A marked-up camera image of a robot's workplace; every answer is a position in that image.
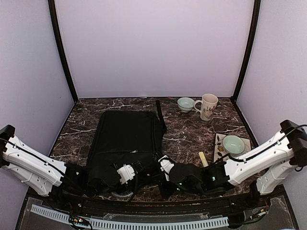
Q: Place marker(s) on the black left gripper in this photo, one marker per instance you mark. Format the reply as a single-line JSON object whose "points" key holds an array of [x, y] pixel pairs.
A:
{"points": [[126, 181]]}

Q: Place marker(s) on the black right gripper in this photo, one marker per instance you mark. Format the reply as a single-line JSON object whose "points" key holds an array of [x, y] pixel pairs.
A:
{"points": [[165, 191]]}

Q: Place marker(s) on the black student bag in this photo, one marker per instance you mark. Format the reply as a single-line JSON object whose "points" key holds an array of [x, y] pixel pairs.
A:
{"points": [[137, 132]]}

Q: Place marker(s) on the yellow highlighter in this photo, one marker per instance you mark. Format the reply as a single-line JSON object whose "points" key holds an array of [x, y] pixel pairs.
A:
{"points": [[203, 159]]}

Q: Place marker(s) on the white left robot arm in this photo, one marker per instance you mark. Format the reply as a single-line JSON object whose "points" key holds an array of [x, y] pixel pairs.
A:
{"points": [[47, 175]]}

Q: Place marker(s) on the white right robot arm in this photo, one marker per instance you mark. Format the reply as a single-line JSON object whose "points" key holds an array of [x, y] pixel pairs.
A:
{"points": [[280, 155]]}

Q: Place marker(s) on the floral square plate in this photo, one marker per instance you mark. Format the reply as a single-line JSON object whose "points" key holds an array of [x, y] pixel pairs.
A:
{"points": [[219, 149]]}

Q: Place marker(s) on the small celadon bowl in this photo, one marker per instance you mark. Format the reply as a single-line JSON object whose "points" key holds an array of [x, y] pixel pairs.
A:
{"points": [[185, 104]]}

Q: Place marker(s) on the pale green bowl on plate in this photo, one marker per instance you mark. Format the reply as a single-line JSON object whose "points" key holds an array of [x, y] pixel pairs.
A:
{"points": [[233, 144]]}

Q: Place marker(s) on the small circuit board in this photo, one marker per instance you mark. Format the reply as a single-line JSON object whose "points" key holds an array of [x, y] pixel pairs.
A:
{"points": [[78, 221]]}

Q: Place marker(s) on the cream floral mug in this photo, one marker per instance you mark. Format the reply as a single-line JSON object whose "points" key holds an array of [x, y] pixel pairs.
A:
{"points": [[206, 106]]}

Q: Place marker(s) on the white slotted cable duct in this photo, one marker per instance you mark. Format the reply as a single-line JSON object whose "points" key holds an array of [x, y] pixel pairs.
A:
{"points": [[129, 222]]}

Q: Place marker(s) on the black front rail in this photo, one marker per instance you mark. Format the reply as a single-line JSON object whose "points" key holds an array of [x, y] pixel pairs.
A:
{"points": [[222, 205]]}

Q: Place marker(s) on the left black frame post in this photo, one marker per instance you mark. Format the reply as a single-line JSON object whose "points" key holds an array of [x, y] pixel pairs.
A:
{"points": [[60, 48]]}

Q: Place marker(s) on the black frame post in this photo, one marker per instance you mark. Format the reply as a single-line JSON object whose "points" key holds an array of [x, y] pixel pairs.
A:
{"points": [[248, 50], [60, 48]]}

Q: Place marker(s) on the right black frame post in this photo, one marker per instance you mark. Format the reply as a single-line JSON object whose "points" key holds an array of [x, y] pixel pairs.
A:
{"points": [[248, 50]]}

